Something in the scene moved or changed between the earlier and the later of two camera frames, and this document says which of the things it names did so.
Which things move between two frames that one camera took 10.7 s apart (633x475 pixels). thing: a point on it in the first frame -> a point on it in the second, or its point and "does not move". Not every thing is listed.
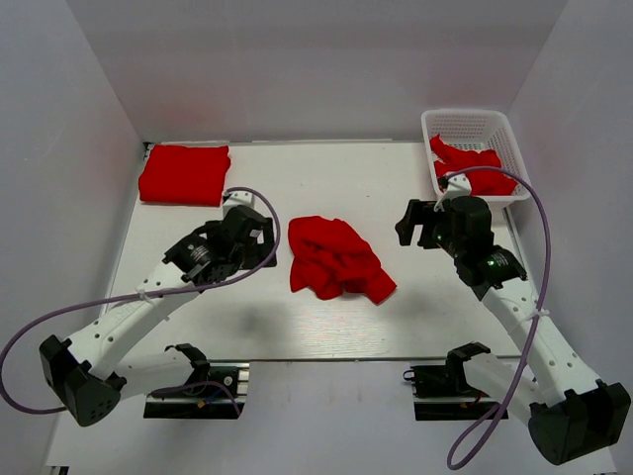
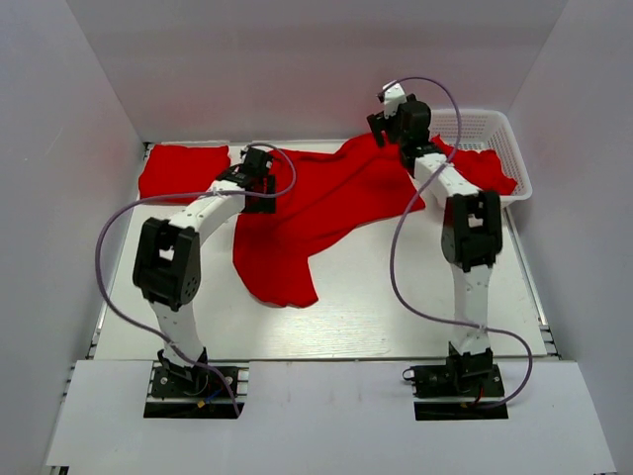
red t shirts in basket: (483, 182) does not move
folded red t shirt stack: (185, 175) does not move
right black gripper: (417, 213) -> (378, 125)
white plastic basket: (477, 131) does not move
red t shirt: (328, 256) -> (316, 196)
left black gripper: (261, 251) -> (265, 206)
